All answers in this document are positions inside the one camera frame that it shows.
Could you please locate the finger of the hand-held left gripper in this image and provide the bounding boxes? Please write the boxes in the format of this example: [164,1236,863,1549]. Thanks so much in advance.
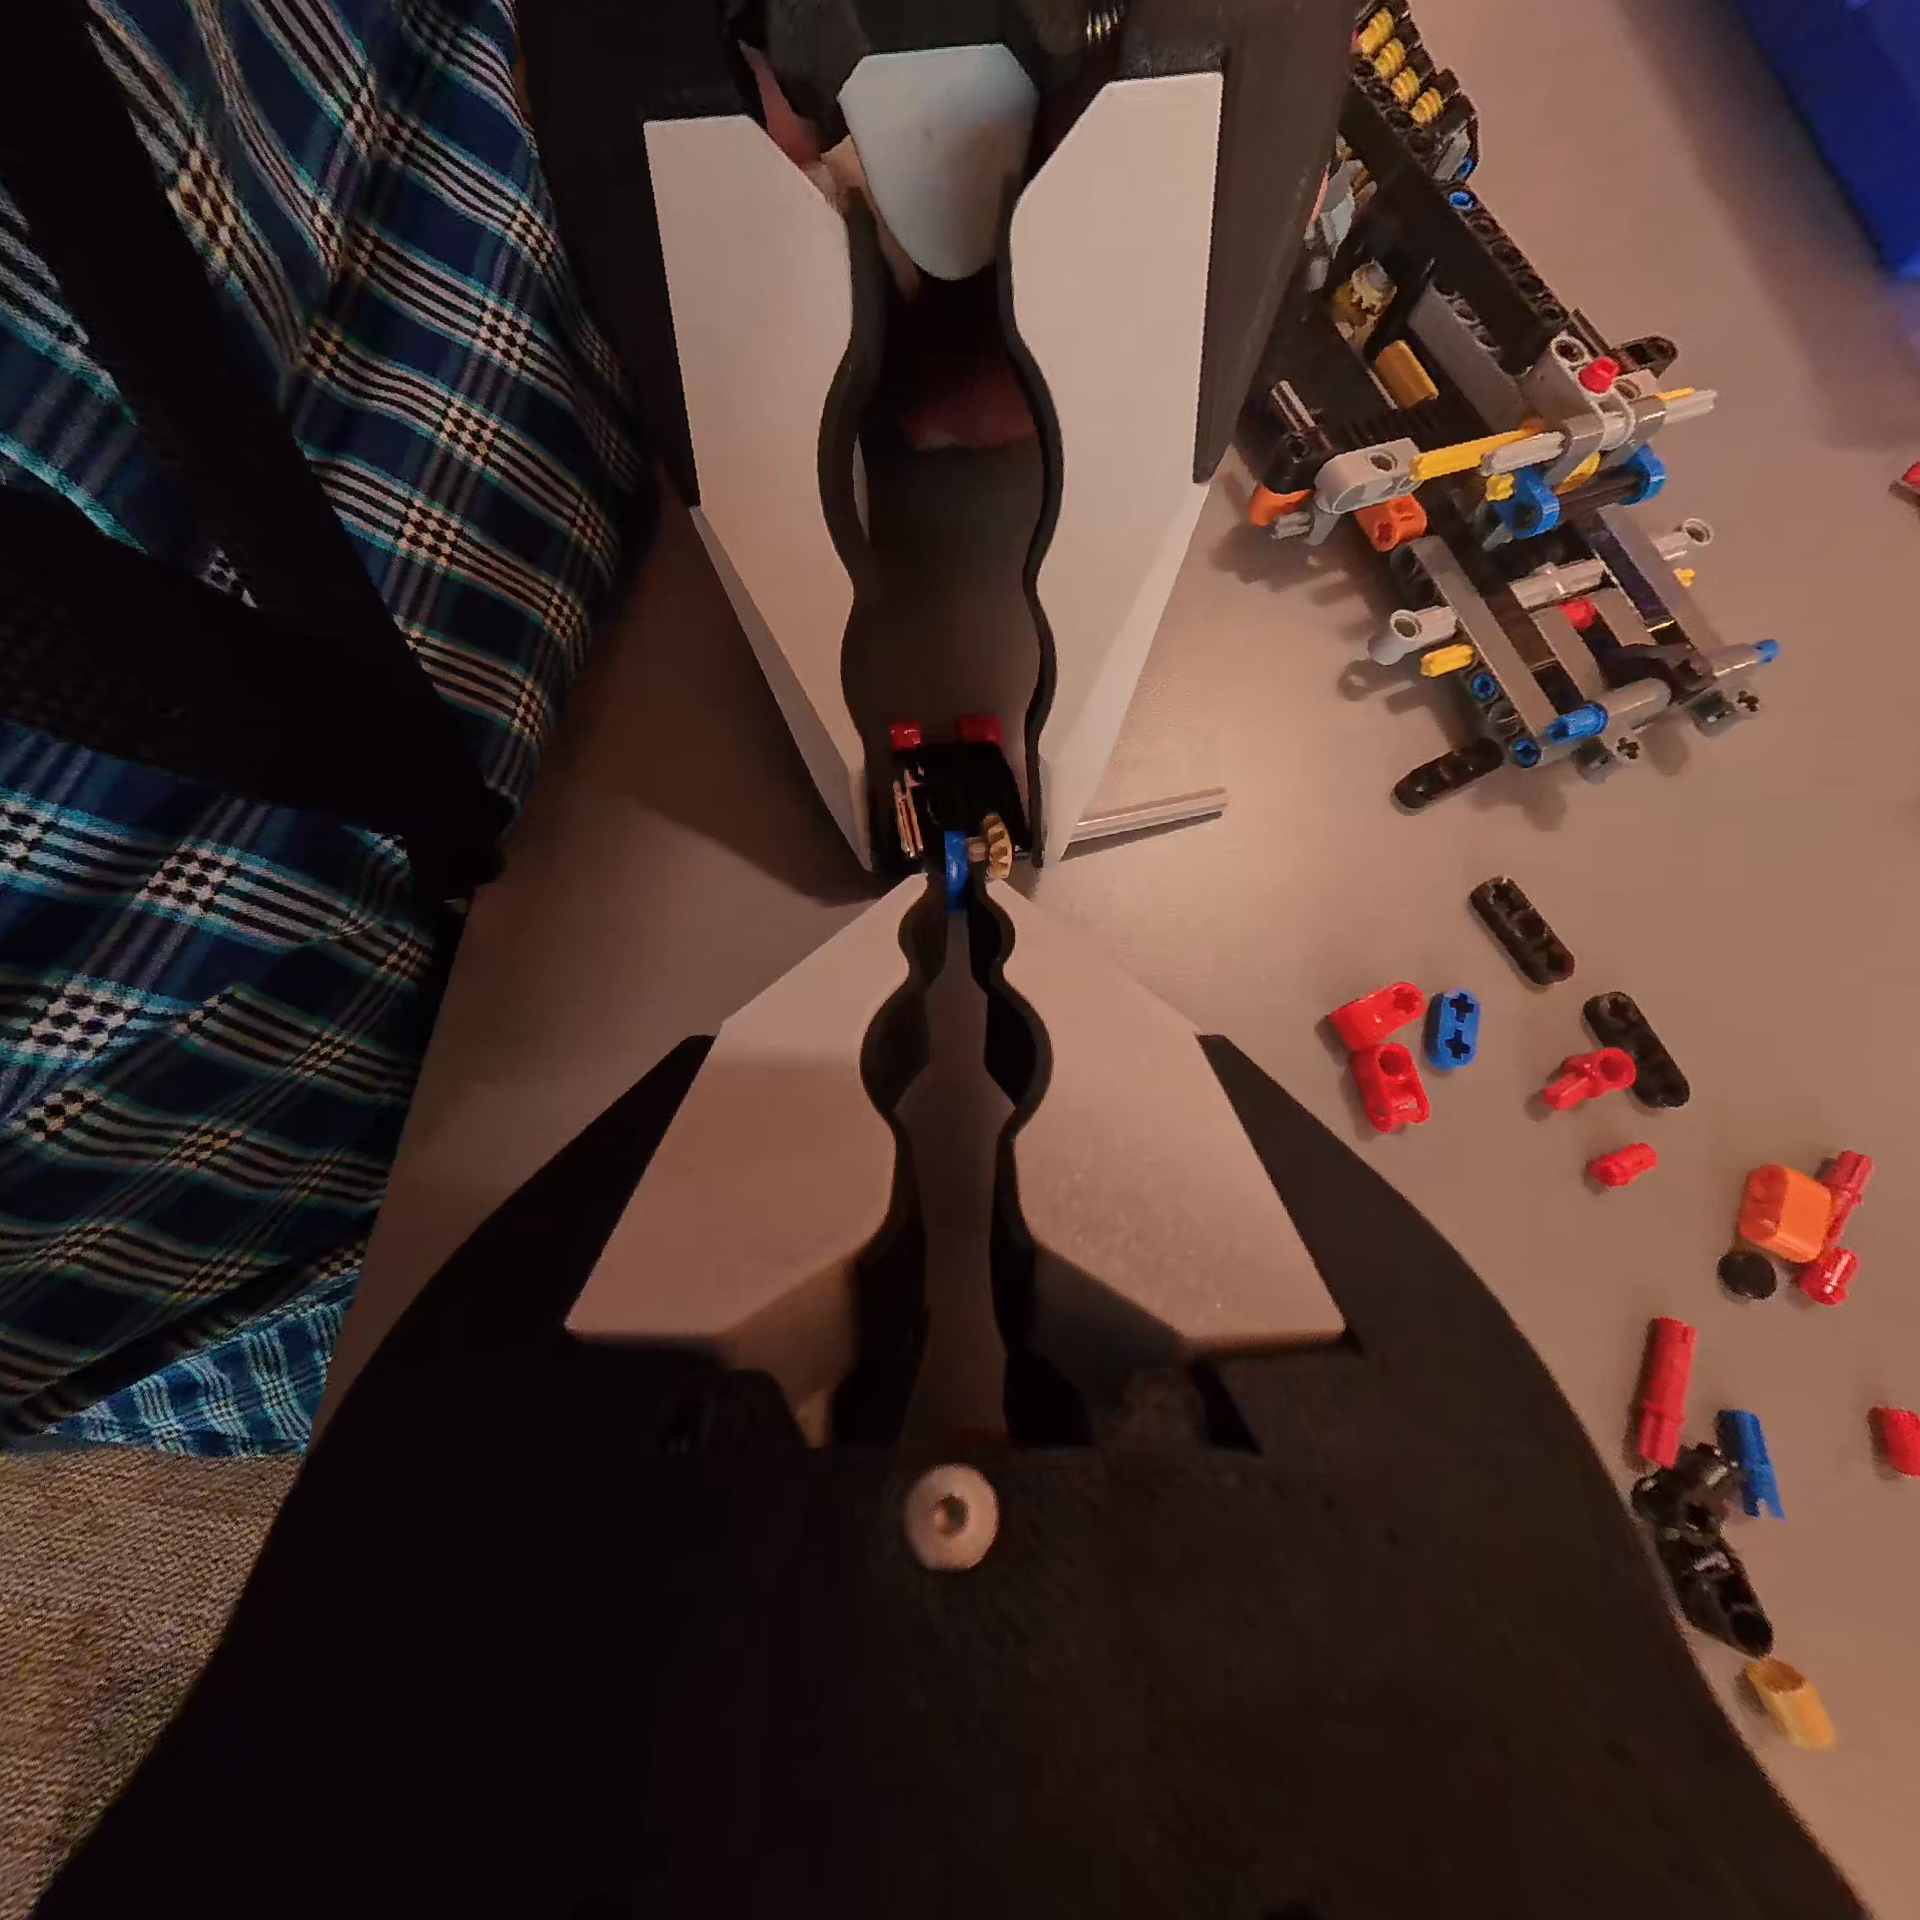
[997,70,1228,868]
[643,111,886,880]

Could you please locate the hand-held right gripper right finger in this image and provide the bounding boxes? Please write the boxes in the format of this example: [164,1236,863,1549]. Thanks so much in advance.
[967,872,1348,1448]

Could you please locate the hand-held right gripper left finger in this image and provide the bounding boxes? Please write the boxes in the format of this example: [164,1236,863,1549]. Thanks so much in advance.
[564,872,939,1448]

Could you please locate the large lego technic chassis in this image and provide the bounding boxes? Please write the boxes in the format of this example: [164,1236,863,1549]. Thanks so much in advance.
[1245,0,1787,818]

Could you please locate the long grey lego axle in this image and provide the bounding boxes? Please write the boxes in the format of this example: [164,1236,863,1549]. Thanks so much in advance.
[1071,791,1229,839]

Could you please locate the small black lego subassembly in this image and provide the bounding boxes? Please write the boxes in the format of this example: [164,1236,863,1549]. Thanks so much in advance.
[885,717,1039,916]

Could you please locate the orange lego connector block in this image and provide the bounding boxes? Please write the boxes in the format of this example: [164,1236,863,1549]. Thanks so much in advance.
[1737,1161,1835,1263]

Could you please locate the black lego beam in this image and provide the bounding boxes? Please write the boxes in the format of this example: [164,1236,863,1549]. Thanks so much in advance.
[1468,877,1578,988]
[1582,990,1691,1113]

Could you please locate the long red lego pin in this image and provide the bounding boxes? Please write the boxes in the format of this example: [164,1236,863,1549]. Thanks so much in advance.
[1634,1316,1695,1469]

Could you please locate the black lego connector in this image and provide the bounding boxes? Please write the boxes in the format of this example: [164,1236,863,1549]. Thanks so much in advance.
[1671,1529,1777,1658]
[1631,1442,1734,1553]

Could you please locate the short blue lego pin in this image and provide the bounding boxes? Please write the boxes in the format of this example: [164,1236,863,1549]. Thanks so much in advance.
[1716,1408,1787,1519]

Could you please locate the yellow lego connector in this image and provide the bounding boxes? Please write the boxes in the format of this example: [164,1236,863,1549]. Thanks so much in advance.
[1743,1657,1835,1752]

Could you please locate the person's blue plaid shirt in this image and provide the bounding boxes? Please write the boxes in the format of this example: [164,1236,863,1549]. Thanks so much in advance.
[0,0,662,1455]

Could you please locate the blue storage bin white label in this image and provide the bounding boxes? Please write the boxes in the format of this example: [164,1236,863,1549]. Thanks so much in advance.
[1726,0,1920,279]

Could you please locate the grey upholstered chair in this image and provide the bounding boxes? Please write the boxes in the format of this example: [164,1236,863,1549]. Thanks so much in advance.
[0,1440,348,1920]

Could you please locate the black shoulder strap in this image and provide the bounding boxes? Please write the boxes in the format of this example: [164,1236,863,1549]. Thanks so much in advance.
[0,0,518,903]

